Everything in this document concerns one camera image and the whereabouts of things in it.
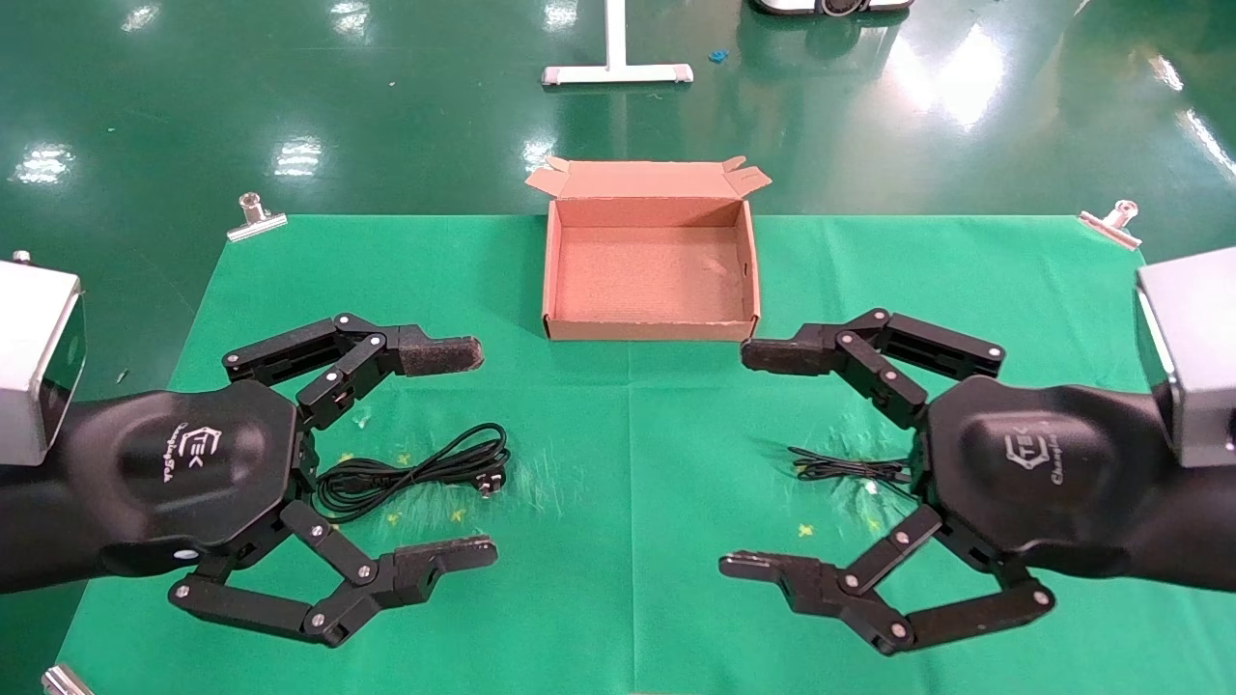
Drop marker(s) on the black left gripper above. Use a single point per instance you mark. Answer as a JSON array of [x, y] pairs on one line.
[[145, 483]]

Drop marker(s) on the white stand base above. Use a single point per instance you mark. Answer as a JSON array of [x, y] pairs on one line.
[[615, 71]]

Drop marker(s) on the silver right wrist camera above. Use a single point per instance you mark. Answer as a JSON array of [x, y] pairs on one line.
[[1197, 347]]

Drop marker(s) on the silver binder clip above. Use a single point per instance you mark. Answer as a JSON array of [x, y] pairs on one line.
[[1110, 228], [66, 681], [256, 225]]

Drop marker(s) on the black white mobile base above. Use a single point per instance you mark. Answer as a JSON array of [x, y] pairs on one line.
[[830, 5]]

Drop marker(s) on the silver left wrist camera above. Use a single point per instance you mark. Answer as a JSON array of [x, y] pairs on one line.
[[29, 357]]

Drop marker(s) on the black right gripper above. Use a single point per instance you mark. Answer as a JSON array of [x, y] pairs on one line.
[[1062, 483]]

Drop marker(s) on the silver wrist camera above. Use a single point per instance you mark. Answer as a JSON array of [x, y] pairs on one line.
[[29, 357], [1197, 347]]

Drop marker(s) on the open brown cardboard box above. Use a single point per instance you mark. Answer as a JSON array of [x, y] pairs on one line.
[[647, 280]]

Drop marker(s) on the green table cloth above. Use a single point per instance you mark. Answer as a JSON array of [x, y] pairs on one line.
[[628, 434]]

